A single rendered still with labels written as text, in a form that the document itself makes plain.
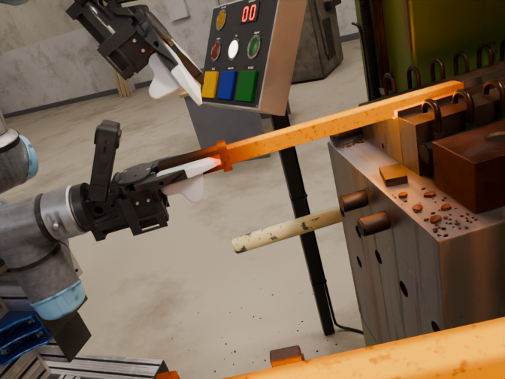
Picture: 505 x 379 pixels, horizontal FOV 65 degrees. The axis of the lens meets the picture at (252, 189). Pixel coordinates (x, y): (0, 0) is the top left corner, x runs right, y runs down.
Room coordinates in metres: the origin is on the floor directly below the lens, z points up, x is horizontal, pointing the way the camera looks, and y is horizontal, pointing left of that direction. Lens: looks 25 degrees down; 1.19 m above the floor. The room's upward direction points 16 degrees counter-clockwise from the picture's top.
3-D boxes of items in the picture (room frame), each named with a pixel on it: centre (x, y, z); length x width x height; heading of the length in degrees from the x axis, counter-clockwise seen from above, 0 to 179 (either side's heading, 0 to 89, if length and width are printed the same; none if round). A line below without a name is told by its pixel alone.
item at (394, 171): (0.51, -0.20, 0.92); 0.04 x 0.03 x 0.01; 168
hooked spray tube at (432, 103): (0.49, -0.26, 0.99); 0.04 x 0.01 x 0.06; 2
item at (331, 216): (0.93, -0.13, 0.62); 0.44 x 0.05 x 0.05; 92
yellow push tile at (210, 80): (1.18, 0.03, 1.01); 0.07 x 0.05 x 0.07; 27
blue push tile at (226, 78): (1.09, -0.01, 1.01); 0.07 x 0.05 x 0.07; 27
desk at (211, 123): (3.78, -0.16, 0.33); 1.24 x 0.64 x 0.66; 159
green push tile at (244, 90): (1.00, -0.06, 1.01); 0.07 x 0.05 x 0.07; 27
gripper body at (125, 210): (0.55, 0.19, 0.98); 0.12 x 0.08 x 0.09; 92
